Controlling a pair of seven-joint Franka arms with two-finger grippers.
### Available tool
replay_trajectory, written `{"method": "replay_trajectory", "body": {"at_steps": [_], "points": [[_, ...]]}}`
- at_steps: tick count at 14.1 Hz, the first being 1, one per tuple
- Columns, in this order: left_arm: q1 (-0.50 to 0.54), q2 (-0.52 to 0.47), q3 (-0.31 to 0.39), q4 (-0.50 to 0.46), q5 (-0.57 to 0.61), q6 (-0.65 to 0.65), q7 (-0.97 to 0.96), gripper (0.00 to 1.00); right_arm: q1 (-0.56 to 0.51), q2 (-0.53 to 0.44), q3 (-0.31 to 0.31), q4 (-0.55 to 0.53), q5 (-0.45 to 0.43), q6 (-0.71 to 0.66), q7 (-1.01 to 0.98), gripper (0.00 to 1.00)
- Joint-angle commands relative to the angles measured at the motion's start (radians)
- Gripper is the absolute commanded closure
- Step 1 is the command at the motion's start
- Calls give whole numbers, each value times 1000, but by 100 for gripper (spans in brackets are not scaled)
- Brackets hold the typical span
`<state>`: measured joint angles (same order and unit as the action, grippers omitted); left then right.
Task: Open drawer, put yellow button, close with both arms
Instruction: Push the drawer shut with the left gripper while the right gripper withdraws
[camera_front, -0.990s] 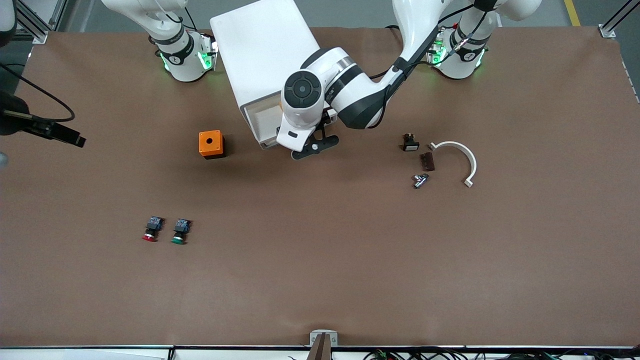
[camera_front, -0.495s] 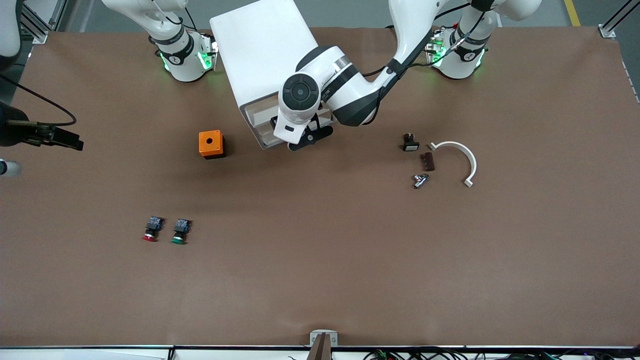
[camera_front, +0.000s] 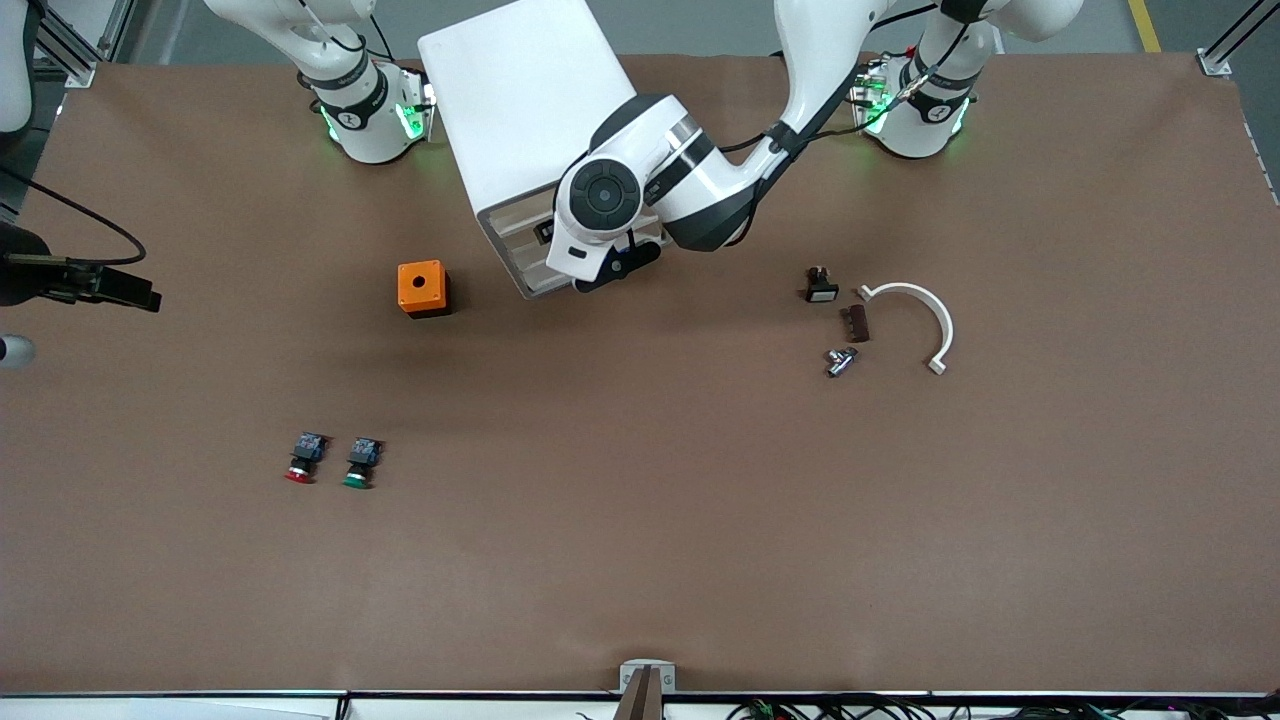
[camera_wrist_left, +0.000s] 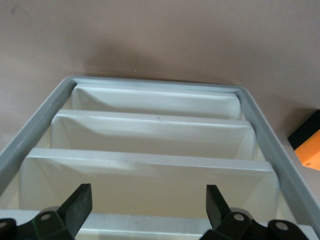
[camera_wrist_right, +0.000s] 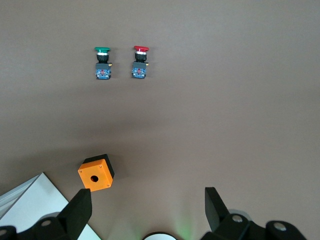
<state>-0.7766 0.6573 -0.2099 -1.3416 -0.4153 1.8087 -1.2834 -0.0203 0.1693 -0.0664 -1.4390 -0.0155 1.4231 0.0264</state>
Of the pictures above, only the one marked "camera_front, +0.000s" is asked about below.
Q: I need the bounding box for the red push button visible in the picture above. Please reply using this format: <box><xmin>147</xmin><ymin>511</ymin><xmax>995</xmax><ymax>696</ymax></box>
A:
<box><xmin>284</xmin><ymin>432</ymin><xmax>331</xmax><ymax>485</ymax></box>

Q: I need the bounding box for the green push button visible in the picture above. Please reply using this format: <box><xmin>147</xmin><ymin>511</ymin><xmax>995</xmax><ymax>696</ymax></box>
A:
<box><xmin>342</xmin><ymin>437</ymin><xmax>384</xmax><ymax>490</ymax></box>

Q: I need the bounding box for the orange box with hole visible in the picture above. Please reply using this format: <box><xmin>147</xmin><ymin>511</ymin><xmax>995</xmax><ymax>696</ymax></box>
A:
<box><xmin>397</xmin><ymin>260</ymin><xmax>451</xmax><ymax>319</ymax></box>

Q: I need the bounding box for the brown table mat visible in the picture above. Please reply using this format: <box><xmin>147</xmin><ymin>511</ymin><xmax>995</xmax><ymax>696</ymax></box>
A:
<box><xmin>0</xmin><ymin>50</ymin><xmax>1280</xmax><ymax>697</ymax></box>

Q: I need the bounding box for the aluminium frame profile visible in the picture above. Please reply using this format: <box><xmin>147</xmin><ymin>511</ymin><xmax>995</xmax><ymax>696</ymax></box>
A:
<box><xmin>35</xmin><ymin>0</ymin><xmax>101</xmax><ymax>89</ymax></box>
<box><xmin>1197</xmin><ymin>0</ymin><xmax>1280</xmax><ymax>77</ymax></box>

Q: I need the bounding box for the black right base cable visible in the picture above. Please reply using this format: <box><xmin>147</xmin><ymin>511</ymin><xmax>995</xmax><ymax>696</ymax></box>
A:
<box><xmin>318</xmin><ymin>12</ymin><xmax>396</xmax><ymax>63</ymax></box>

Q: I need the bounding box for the white curved plastic bracket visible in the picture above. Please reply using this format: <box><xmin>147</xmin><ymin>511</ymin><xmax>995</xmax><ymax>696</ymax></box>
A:
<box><xmin>857</xmin><ymin>282</ymin><xmax>954</xmax><ymax>376</ymax></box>

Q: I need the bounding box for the white table edge rail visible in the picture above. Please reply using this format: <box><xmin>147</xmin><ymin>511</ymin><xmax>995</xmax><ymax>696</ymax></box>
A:
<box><xmin>0</xmin><ymin>690</ymin><xmax>1280</xmax><ymax>720</ymax></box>

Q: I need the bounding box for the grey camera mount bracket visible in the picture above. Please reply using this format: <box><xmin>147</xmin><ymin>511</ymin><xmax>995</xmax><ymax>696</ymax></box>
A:
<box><xmin>619</xmin><ymin>659</ymin><xmax>677</xmax><ymax>720</ymax></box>

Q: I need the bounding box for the black cable bundle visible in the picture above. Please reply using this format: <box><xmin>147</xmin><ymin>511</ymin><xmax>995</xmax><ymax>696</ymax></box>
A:
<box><xmin>575</xmin><ymin>695</ymin><xmax>1280</xmax><ymax>720</ymax></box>

